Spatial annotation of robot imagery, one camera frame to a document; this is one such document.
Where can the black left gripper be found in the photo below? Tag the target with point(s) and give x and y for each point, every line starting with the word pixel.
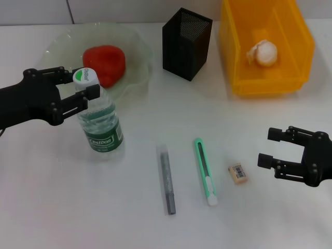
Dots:
pixel 31 98

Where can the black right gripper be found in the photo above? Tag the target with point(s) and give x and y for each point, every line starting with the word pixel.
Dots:
pixel 319 160

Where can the red-orange fruit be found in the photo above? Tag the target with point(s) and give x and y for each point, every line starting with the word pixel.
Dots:
pixel 109 62

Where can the clear water bottle green label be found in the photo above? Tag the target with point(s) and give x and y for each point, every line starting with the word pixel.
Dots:
pixel 102 129

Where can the mint green utility knife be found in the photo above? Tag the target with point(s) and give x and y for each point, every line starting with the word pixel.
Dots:
pixel 206 171

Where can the white paper ball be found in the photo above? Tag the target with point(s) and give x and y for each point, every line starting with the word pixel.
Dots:
pixel 264 53

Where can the beige eraser with barcode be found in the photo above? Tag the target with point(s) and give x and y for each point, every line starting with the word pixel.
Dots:
pixel 238 174

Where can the pale green glass fruit plate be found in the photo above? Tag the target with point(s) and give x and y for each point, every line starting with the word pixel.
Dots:
pixel 135 52

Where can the black mesh pen holder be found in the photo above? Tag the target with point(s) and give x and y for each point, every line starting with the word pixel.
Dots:
pixel 181 57

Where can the yellow plastic bin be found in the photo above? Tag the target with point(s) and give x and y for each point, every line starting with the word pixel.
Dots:
pixel 293 77

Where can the grey pencil lead tube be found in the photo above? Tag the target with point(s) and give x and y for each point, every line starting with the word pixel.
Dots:
pixel 167 176

